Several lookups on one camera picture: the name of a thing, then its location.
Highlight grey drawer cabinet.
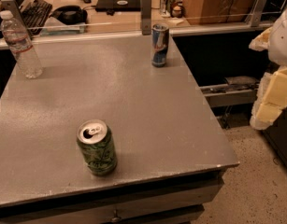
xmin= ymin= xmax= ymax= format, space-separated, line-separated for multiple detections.
xmin=0 ymin=171 xmax=223 ymax=224

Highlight metal shelf rail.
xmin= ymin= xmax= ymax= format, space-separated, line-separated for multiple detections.
xmin=200 ymin=76 xmax=259 ymax=107

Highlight metal bracket right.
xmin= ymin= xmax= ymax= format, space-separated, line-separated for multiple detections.
xmin=249 ymin=0 xmax=267 ymax=27

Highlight metal bracket centre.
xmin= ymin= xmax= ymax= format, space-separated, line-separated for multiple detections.
xmin=140 ymin=0 xmax=151 ymax=35

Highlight metal bracket left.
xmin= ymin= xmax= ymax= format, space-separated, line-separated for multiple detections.
xmin=0 ymin=0 xmax=32 ymax=39

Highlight green soda can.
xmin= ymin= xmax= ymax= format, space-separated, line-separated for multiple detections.
xmin=77 ymin=119 xmax=117 ymax=176

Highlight black keyboard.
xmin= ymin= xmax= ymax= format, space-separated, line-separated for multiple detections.
xmin=22 ymin=0 xmax=52 ymax=35

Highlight silver can on desk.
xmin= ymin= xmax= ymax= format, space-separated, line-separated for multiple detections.
xmin=159 ymin=0 xmax=175 ymax=17

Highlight black headphones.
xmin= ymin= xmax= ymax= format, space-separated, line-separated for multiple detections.
xmin=51 ymin=6 xmax=88 ymax=25

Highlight small round brown object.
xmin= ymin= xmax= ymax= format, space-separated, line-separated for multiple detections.
xmin=171 ymin=6 xmax=182 ymax=18

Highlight blue silver redbull can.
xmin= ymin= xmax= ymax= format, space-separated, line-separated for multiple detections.
xmin=151 ymin=23 xmax=169 ymax=67

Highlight clear plastic water bottle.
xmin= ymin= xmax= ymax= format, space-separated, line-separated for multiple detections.
xmin=0 ymin=10 xmax=43 ymax=78

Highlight wooden box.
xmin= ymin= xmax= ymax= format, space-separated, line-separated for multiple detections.
xmin=182 ymin=0 xmax=254 ymax=25

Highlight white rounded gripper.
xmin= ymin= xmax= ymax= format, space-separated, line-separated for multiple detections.
xmin=249 ymin=8 xmax=287 ymax=130

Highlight black laptop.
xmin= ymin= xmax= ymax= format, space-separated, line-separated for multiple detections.
xmin=95 ymin=0 xmax=140 ymax=12

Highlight metal bracket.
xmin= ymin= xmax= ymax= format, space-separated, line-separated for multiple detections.
xmin=0 ymin=0 xmax=32 ymax=39
xmin=249 ymin=0 xmax=267 ymax=27
xmin=140 ymin=0 xmax=151 ymax=35

